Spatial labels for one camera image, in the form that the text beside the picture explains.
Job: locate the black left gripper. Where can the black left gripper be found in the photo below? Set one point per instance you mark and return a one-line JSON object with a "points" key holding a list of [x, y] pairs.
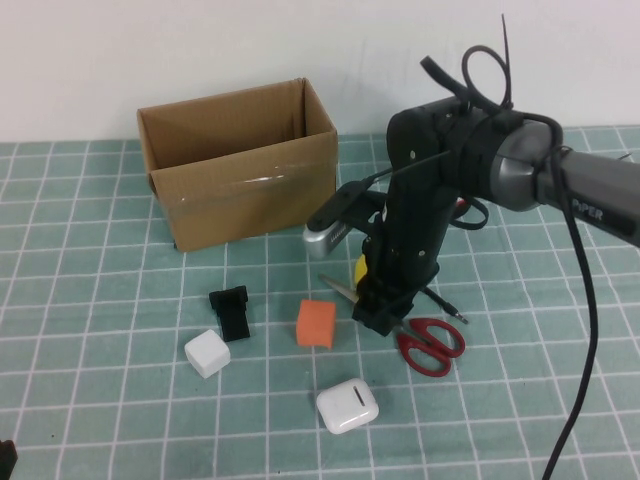
{"points": [[7, 462]]}

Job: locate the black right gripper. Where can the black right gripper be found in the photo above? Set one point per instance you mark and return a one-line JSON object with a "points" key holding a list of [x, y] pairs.
{"points": [[400, 255]]}

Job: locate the yellow cube block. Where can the yellow cube block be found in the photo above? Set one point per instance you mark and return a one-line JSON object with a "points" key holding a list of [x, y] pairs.
{"points": [[359, 270]]}

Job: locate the black pen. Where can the black pen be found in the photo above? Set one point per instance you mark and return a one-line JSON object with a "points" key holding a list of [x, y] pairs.
{"points": [[445, 304]]}

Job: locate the orange cube block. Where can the orange cube block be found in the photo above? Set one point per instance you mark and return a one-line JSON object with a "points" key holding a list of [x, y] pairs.
{"points": [[315, 322]]}

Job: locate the black mesh pen holder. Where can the black mesh pen holder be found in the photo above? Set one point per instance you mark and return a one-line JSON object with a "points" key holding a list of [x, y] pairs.
{"points": [[462, 202]]}

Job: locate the brown cardboard box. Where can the brown cardboard box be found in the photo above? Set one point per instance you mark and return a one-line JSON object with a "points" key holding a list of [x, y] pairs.
{"points": [[250, 200]]}

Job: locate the white earbuds case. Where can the white earbuds case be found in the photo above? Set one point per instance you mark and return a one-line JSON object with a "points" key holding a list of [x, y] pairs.
{"points": [[346, 406]]}

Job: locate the green checkered tablecloth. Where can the green checkered tablecloth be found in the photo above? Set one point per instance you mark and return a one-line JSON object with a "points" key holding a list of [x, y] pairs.
{"points": [[500, 400]]}

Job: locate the white cube block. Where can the white cube block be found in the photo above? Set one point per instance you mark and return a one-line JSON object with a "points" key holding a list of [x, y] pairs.
{"points": [[207, 352]]}

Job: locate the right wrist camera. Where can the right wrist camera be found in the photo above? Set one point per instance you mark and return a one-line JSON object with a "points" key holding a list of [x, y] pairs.
{"points": [[327, 240]]}

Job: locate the black plastic bracket part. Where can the black plastic bracket part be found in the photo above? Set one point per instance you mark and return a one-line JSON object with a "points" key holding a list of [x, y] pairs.
{"points": [[232, 315]]}

